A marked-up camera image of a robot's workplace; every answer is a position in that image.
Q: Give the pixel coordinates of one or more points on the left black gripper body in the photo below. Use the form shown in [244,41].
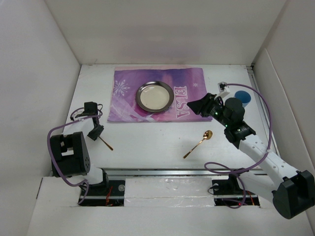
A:
[95,132]

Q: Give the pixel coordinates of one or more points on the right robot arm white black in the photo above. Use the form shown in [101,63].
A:
[289,190]

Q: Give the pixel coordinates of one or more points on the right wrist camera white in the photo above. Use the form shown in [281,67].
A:
[223,90]

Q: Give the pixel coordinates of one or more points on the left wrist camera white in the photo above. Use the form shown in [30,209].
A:
[77,114]

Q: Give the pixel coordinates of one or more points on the gold fork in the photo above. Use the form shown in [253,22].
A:
[106,143]

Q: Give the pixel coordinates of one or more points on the metal rimmed cream plate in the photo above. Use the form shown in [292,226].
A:
[154,96]

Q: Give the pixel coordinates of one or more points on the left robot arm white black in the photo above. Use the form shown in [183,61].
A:
[68,150]

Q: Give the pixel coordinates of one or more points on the white foam block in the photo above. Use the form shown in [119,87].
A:
[168,192]

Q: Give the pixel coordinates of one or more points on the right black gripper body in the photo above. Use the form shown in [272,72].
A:
[213,108]

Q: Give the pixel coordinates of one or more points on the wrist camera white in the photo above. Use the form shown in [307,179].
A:
[77,114]
[223,90]

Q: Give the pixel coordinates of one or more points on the purple printed cloth placemat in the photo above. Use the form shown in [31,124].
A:
[187,83]

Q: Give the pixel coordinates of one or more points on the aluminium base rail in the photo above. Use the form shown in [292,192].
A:
[151,148]

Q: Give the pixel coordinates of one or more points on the gold spoon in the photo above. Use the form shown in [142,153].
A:
[206,136]

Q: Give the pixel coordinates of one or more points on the blue plastic cup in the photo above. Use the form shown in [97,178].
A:
[244,97]

